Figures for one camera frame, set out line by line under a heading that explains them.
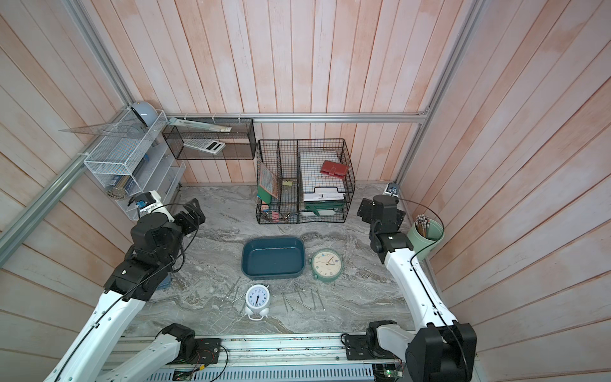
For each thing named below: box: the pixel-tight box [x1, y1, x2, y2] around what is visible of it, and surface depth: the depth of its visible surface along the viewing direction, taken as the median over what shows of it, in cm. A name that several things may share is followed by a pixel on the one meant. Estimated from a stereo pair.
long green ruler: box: [167, 117, 233, 133], surface depth 92 cm
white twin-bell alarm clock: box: [245, 284, 271, 321], surface depth 82 cm
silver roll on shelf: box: [105, 175, 130, 200], surface depth 78 cm
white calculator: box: [182, 138, 226, 155], surface depth 100 cm
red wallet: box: [319, 159, 349, 180], surface depth 97 cm
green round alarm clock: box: [308, 248, 345, 283], surface depth 91 cm
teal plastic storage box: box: [241, 235, 307, 281], surface depth 95 cm
